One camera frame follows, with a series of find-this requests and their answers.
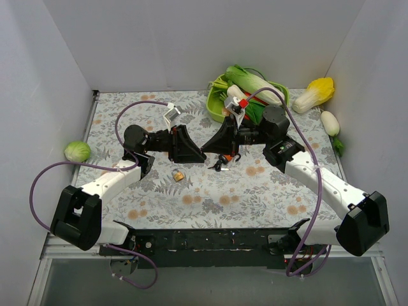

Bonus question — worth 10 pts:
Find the brass padlock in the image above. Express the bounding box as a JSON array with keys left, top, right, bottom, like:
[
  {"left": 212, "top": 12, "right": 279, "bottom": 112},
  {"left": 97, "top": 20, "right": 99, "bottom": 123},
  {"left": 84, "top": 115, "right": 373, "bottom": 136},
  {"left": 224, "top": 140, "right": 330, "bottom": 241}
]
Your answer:
[{"left": 171, "top": 169, "right": 185, "bottom": 182}]

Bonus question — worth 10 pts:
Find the black-headed key bunch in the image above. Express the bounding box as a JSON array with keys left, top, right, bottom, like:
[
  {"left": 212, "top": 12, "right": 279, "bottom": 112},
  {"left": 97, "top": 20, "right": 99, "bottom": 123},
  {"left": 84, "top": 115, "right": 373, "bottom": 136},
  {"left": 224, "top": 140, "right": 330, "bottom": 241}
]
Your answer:
[{"left": 208, "top": 161, "right": 229, "bottom": 172}]

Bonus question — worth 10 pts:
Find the orange black padlock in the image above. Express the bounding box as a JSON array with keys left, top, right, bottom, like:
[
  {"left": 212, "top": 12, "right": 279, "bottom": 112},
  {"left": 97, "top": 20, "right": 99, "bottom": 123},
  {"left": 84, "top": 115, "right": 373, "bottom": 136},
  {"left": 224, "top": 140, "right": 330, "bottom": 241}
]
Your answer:
[{"left": 219, "top": 154, "right": 241, "bottom": 164}]

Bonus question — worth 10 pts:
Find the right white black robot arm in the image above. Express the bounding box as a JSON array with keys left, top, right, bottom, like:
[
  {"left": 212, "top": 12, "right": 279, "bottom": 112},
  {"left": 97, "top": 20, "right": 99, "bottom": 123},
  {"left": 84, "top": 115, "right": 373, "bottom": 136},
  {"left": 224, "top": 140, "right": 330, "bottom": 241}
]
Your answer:
[{"left": 201, "top": 105, "right": 390, "bottom": 256}]

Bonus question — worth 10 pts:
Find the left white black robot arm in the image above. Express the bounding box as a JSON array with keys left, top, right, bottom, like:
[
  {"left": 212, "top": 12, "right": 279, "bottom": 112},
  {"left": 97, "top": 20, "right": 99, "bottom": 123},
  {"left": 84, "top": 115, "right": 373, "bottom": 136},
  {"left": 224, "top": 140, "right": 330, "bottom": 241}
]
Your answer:
[{"left": 50, "top": 125, "right": 207, "bottom": 255}]

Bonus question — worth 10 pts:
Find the green plastic tray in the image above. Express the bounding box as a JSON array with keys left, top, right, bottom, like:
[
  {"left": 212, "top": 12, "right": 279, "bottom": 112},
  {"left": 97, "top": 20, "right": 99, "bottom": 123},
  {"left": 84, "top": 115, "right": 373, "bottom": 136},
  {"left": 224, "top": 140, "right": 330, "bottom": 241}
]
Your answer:
[{"left": 206, "top": 73, "right": 290, "bottom": 124}]

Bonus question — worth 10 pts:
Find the toy green leafy vegetable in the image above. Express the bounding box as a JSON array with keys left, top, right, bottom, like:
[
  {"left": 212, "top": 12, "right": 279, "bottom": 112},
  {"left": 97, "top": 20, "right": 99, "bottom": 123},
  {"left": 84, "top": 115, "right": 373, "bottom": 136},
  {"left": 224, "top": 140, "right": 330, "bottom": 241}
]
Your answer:
[{"left": 245, "top": 102, "right": 265, "bottom": 125}]

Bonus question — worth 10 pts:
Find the floral table mat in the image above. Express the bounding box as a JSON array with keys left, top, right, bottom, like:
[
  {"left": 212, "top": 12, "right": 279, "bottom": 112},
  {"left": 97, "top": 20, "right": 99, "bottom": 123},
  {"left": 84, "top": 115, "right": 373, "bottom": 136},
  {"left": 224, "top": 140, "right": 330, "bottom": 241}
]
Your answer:
[{"left": 76, "top": 91, "right": 336, "bottom": 229}]

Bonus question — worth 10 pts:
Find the toy red pepper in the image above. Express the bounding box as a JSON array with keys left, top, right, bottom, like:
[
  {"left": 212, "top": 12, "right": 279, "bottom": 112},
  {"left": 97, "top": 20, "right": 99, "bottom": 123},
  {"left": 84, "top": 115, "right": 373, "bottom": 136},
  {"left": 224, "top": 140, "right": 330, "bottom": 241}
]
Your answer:
[{"left": 244, "top": 91, "right": 265, "bottom": 103}]

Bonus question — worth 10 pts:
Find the large toy napa cabbage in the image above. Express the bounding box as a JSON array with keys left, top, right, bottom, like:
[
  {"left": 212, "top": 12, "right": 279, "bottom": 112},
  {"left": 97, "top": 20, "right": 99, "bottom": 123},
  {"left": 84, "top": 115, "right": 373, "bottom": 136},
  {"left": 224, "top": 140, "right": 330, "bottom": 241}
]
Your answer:
[{"left": 224, "top": 65, "right": 284, "bottom": 105}]

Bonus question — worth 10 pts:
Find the toy round green cabbage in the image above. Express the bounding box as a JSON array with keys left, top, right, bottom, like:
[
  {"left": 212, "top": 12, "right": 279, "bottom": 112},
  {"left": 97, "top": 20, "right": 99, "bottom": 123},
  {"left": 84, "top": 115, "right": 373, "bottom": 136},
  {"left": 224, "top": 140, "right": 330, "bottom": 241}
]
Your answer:
[{"left": 64, "top": 141, "right": 91, "bottom": 163}]

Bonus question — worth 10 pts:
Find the toy white radish on table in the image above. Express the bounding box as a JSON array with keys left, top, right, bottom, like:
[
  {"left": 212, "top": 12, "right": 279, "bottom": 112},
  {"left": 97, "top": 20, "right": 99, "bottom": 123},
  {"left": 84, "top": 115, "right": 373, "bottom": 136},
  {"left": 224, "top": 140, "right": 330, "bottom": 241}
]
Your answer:
[{"left": 321, "top": 111, "right": 344, "bottom": 157}]

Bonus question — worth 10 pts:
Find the toy yellow-leaf cabbage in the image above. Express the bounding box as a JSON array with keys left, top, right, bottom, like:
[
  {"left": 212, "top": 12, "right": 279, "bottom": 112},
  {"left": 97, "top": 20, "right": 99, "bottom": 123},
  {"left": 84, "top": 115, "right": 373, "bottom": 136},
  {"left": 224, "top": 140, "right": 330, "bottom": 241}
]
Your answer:
[{"left": 292, "top": 77, "right": 335, "bottom": 114}]

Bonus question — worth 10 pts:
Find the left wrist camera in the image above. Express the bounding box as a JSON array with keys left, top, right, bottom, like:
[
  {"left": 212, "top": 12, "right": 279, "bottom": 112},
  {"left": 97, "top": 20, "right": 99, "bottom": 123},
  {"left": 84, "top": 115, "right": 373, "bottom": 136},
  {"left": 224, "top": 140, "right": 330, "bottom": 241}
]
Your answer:
[{"left": 163, "top": 103, "right": 182, "bottom": 131}]

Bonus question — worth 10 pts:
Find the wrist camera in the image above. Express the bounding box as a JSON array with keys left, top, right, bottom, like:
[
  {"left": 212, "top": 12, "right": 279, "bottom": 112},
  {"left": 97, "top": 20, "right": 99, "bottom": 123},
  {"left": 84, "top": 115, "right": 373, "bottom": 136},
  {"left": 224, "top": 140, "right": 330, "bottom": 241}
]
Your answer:
[
  {"left": 224, "top": 96, "right": 249, "bottom": 128},
  {"left": 163, "top": 103, "right": 182, "bottom": 131}
]

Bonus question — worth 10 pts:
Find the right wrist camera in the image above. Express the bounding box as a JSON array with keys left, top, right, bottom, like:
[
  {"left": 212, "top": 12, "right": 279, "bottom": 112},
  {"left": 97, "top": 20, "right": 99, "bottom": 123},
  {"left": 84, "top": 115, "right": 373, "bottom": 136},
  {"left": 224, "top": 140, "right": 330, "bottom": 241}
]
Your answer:
[{"left": 224, "top": 96, "right": 249, "bottom": 128}]

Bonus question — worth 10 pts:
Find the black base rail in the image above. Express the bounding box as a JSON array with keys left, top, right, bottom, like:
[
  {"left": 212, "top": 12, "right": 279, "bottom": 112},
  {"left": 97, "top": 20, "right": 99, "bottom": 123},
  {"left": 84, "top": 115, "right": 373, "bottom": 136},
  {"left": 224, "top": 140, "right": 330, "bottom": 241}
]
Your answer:
[{"left": 98, "top": 228, "right": 319, "bottom": 269}]

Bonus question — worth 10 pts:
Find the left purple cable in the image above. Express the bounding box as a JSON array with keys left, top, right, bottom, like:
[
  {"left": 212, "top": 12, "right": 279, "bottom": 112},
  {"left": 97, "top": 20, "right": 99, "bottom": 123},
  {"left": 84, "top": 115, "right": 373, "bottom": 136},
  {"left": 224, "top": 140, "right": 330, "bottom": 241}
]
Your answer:
[{"left": 29, "top": 100, "right": 176, "bottom": 290}]

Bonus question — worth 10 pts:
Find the purple cable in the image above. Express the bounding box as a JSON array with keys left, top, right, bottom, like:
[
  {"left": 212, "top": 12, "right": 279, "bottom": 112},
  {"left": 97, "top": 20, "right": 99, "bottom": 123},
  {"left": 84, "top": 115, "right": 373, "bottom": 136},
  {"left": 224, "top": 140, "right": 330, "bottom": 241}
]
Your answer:
[
  {"left": 29, "top": 100, "right": 176, "bottom": 290},
  {"left": 245, "top": 87, "right": 332, "bottom": 278}
]

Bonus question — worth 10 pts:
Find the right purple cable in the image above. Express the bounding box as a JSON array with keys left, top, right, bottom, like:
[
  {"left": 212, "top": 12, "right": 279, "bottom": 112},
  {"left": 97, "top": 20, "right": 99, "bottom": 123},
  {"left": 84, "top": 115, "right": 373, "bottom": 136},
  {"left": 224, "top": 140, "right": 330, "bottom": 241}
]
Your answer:
[{"left": 245, "top": 87, "right": 332, "bottom": 278}]

